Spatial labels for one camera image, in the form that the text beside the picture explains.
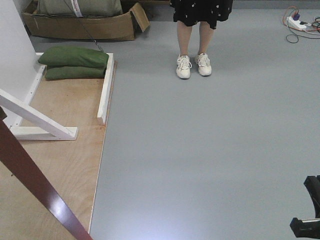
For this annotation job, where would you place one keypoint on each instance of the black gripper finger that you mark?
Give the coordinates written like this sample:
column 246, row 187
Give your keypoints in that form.
column 312, row 184
column 306, row 228

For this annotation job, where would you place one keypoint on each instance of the brown wooden door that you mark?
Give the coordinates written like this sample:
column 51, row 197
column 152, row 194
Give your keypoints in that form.
column 15, row 158

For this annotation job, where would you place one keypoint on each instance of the white power strip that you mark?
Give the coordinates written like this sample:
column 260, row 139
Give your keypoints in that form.
column 297, row 25

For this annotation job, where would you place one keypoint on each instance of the standing person black dress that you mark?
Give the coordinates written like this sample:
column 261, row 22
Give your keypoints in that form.
column 206, row 13

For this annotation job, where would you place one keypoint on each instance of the brown cardboard box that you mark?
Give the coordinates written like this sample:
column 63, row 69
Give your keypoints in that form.
column 118, row 28

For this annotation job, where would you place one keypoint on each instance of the lower green sandbag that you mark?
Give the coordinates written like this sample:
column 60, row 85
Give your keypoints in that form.
column 74, row 72

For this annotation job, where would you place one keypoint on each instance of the green sandbag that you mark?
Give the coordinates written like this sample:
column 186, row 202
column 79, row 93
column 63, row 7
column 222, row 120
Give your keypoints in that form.
column 73, row 56
column 74, row 72

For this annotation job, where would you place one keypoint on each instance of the upper green sandbag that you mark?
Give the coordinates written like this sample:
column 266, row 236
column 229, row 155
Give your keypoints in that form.
column 73, row 56

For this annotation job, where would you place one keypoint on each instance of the grey-green sack in box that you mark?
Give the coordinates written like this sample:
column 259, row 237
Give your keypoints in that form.
column 80, row 8

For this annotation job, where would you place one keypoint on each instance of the white edge rail far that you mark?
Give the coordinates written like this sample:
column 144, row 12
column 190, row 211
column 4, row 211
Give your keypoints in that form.
column 106, row 92

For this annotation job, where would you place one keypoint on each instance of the white wooden door frame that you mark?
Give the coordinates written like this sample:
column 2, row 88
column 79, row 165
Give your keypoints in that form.
column 20, row 75

